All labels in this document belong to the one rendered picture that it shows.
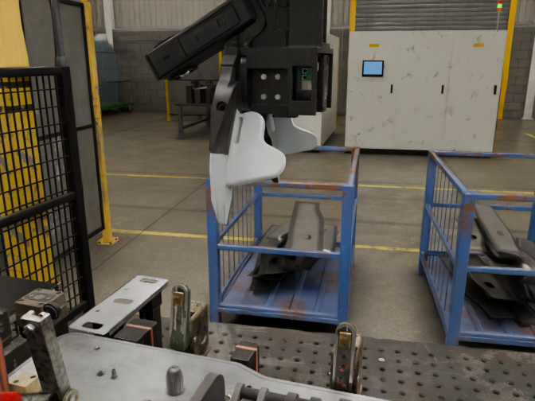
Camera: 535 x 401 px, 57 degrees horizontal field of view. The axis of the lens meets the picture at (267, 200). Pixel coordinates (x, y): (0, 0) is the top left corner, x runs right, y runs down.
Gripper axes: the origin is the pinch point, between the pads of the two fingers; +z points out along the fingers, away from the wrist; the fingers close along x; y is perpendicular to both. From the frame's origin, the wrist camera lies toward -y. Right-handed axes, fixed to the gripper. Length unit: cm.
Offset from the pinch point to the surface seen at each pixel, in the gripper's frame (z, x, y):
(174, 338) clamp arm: 43, 39, -31
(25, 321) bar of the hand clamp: 23.0, 7.6, -36.5
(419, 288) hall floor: 144, 295, 23
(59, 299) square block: 39, 40, -59
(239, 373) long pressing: 44, 33, -14
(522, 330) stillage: 128, 224, 76
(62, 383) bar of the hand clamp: 34.5, 10.2, -33.8
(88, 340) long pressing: 44, 34, -48
